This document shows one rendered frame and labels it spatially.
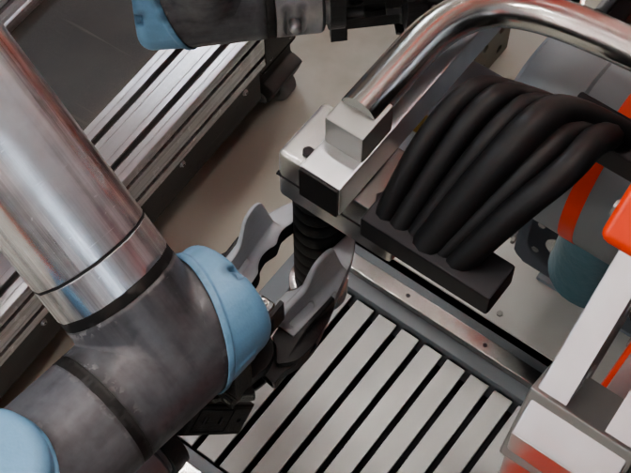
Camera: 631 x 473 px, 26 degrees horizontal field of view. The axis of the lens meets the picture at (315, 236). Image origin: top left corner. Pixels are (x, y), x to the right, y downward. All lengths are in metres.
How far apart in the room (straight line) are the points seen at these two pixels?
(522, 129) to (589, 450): 0.18
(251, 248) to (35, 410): 0.25
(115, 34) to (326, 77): 0.36
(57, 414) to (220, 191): 1.25
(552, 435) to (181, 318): 0.21
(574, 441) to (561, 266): 0.58
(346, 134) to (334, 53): 1.30
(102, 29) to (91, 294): 1.17
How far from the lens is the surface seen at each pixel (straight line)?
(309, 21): 1.09
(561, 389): 0.74
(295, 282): 1.02
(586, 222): 0.95
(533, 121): 0.75
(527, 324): 1.79
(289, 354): 0.91
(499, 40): 2.07
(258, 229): 0.93
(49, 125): 0.73
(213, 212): 1.95
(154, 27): 1.08
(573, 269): 1.30
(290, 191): 0.88
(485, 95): 0.77
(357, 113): 0.80
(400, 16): 1.14
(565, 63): 0.95
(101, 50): 1.86
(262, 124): 2.03
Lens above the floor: 1.66
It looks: 60 degrees down
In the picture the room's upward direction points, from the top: straight up
